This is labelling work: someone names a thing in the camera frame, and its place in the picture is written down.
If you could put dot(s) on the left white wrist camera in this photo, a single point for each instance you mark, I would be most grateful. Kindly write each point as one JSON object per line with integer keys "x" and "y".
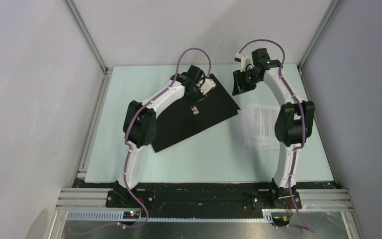
{"x": 206, "y": 85}

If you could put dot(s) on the printed paper sheets stack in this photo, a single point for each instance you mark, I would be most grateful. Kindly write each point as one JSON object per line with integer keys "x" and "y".
{"x": 256, "y": 126}

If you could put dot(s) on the left small controller board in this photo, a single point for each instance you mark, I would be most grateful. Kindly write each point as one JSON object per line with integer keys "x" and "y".
{"x": 133, "y": 215}

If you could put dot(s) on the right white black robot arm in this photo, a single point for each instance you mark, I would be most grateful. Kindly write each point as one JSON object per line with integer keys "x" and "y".
{"x": 293, "y": 125}

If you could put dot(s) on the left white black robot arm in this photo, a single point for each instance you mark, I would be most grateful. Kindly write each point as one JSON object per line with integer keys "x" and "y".
{"x": 140, "y": 125}

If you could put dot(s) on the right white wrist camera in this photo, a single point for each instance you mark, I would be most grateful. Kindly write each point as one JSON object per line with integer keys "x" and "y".
{"x": 243, "y": 60}

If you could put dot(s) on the aluminium frame rails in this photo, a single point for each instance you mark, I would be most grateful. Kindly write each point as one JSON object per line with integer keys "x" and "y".
{"x": 313, "y": 200}

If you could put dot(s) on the left aluminium corner post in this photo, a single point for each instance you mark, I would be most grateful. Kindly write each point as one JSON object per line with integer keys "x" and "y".
{"x": 81, "y": 25}

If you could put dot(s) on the right small controller board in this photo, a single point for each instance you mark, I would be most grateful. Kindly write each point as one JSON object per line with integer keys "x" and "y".
{"x": 281, "y": 221}

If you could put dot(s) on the small controller board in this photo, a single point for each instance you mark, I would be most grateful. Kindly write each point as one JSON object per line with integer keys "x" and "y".
{"x": 281, "y": 221}
{"x": 133, "y": 215}

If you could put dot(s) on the aluminium corner post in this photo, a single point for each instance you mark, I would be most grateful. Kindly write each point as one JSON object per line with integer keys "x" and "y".
{"x": 81, "y": 25}
{"x": 319, "y": 32}

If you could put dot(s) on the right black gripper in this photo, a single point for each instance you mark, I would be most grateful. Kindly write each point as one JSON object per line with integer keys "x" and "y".
{"x": 239, "y": 86}

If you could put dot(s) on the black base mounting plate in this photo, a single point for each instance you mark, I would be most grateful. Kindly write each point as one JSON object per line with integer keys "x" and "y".
{"x": 192, "y": 200}

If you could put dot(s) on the white slotted cable duct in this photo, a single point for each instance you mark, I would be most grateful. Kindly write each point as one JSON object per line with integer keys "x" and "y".
{"x": 116, "y": 216}

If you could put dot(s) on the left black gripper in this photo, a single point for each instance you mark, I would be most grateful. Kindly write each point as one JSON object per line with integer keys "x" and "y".
{"x": 200, "y": 96}

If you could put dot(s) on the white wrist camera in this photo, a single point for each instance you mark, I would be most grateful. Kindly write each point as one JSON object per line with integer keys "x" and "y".
{"x": 206, "y": 85}
{"x": 243, "y": 60}

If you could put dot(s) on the red black folder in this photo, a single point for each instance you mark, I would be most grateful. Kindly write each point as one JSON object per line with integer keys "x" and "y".
{"x": 178, "y": 122}

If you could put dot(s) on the right aluminium corner post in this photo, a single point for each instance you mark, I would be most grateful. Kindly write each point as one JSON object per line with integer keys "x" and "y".
{"x": 319, "y": 32}

